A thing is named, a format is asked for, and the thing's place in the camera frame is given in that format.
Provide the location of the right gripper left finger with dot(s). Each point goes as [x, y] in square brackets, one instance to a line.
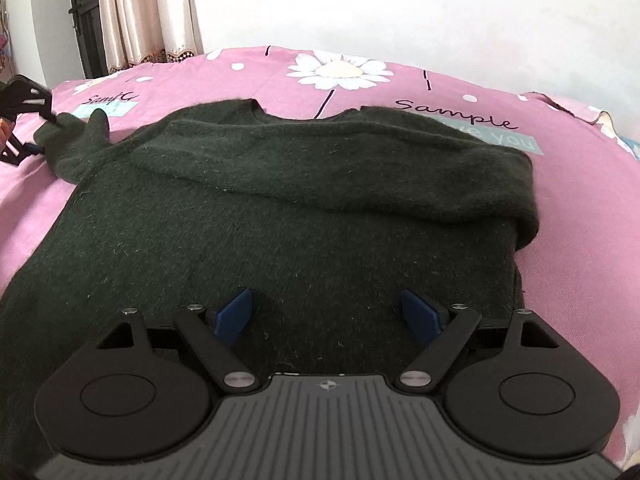
[210, 334]

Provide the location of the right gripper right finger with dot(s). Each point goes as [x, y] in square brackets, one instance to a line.
[441, 332]

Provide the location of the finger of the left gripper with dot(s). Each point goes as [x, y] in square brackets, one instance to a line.
[16, 151]
[21, 95]

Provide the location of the dark green knit sweater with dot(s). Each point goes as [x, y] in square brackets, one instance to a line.
[325, 221]

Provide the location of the pink floral bed sheet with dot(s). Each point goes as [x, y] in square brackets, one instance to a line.
[581, 271]

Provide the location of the beige pink curtain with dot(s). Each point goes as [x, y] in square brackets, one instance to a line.
[148, 31]

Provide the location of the dark wooden door frame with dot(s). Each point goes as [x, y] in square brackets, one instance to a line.
[87, 26]

